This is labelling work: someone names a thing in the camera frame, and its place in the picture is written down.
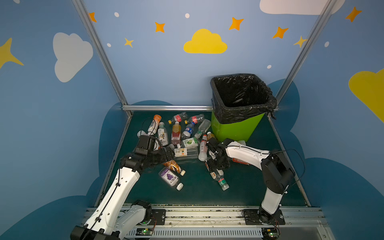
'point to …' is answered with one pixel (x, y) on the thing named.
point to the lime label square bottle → (191, 143)
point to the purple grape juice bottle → (170, 178)
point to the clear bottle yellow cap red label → (178, 117)
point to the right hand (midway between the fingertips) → (214, 168)
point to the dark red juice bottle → (176, 134)
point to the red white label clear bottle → (221, 180)
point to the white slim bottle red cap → (203, 154)
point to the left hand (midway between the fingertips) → (169, 155)
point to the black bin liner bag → (238, 97)
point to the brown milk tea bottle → (173, 165)
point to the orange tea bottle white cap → (210, 135)
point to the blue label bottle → (186, 134)
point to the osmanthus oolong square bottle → (190, 151)
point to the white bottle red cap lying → (242, 142)
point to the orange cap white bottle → (153, 127)
